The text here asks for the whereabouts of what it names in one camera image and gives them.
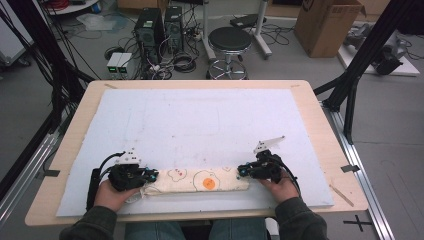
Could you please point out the large black computer tower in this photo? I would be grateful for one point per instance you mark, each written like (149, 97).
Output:
(148, 33)

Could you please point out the white board with robot part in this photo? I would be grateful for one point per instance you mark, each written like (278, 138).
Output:
(400, 66)

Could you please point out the person's right leg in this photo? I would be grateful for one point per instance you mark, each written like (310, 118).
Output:
(238, 230)

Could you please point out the small white power supply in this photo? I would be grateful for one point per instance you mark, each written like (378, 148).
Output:
(126, 64)
(113, 63)

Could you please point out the clear plastic sheet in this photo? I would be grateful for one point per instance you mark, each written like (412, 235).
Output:
(98, 21)

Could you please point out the white table mat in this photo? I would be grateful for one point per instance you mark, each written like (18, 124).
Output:
(200, 126)

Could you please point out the black round stool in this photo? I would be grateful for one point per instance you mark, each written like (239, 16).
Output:
(230, 39)

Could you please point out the person's left hand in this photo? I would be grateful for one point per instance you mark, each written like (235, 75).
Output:
(111, 198)

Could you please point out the person's left leg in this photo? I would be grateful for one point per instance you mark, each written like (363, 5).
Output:
(155, 231)

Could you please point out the slim black computer tower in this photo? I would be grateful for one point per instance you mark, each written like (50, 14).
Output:
(174, 28)

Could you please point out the black tape cross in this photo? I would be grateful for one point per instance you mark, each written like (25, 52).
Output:
(357, 223)

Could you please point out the thin wooden stick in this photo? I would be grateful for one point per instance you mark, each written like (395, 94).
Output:
(341, 195)

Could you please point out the person's leg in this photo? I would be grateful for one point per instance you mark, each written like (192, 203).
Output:
(155, 231)
(238, 230)

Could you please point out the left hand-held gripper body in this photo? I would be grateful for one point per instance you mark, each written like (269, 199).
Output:
(128, 176)

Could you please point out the cardboard box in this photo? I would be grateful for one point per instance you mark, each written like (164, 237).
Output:
(328, 28)

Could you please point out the aluminium rail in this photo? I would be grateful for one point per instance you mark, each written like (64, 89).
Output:
(26, 173)
(363, 180)

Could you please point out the grey tape piece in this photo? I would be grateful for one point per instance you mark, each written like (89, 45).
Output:
(50, 173)
(350, 168)

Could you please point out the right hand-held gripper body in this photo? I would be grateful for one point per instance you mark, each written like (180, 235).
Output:
(266, 170)

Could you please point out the cream cloth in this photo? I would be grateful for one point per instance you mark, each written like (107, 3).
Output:
(200, 181)

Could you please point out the person's right hand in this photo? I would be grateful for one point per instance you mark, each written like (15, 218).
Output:
(286, 190)

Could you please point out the white round table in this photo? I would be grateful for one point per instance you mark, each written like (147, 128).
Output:
(76, 7)

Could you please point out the flat black device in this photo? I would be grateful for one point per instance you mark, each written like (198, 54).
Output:
(246, 20)

